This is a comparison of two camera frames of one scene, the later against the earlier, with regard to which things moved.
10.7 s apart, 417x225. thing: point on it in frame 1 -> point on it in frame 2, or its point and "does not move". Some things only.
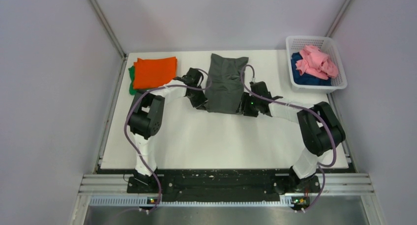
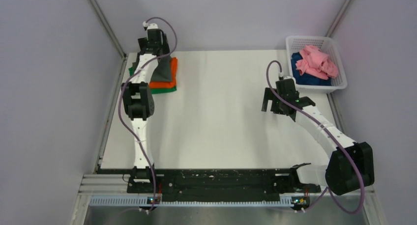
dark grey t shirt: [224, 89] -> [163, 72]
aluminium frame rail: [327, 184] does not move
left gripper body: [198, 98] -> [164, 46]
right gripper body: [250, 105] -> [281, 110]
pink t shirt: [315, 63] does not move
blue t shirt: [307, 78] does not move
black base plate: [221, 185] does not move
